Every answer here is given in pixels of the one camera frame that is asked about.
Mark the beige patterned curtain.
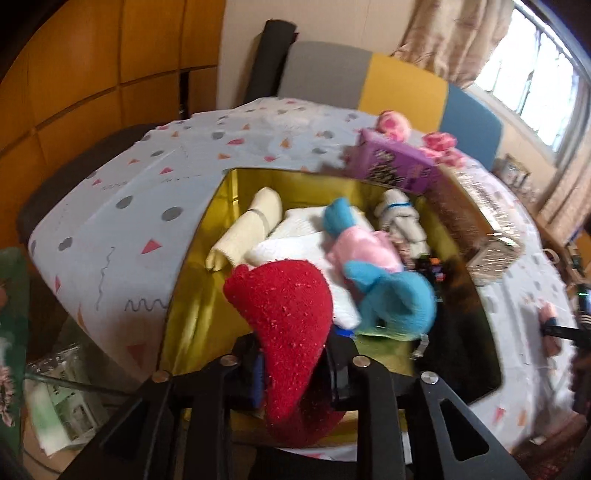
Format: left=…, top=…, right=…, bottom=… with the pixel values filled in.
left=392, top=0, right=515, bottom=88
left=538, top=152, right=591, bottom=241

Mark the beige cloth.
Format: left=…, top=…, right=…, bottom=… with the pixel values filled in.
left=205, top=187, right=283, bottom=273

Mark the patterned grey tablecloth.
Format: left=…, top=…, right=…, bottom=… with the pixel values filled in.
left=28, top=97, right=578, bottom=462

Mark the red fuzzy sock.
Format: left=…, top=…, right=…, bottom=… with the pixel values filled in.
left=223, top=259, right=347, bottom=449

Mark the green floral cloth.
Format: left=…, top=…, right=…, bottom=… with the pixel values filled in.
left=0, top=249, right=29, bottom=425

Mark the white green carton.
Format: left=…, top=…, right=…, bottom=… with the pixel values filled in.
left=25, top=351, right=108, bottom=454

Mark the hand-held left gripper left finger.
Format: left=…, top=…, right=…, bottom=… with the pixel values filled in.
left=60, top=335, right=269, bottom=480

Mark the white striped sock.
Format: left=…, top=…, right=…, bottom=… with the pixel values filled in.
left=373, top=188, right=432, bottom=259

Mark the ornate gold tissue box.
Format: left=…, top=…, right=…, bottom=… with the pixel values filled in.
left=434, top=164, right=527, bottom=287

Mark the blue plush toy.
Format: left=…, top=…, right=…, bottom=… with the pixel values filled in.
left=344, top=259, right=438, bottom=342

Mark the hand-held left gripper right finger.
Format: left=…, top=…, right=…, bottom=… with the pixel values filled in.
left=325, top=337, right=527, bottom=480

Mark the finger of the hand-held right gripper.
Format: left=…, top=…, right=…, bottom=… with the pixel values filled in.
left=540, top=323, right=583, bottom=344

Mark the purple carton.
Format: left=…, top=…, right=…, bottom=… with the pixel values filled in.
left=346, top=128, right=441, bottom=193

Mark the pink spotted plush toy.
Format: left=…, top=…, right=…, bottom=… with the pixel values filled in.
left=375, top=110, right=467, bottom=169

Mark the gold storage box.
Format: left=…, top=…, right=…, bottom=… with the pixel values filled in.
left=157, top=167, right=504, bottom=457

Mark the grey yellow blue chair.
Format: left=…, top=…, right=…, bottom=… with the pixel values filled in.
left=245, top=19, right=504, bottom=160

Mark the orange wooden wardrobe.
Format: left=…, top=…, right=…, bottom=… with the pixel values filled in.
left=0, top=0, right=227, bottom=259

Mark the window with white frame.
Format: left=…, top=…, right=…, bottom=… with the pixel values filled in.
left=473, top=4, right=583, bottom=158

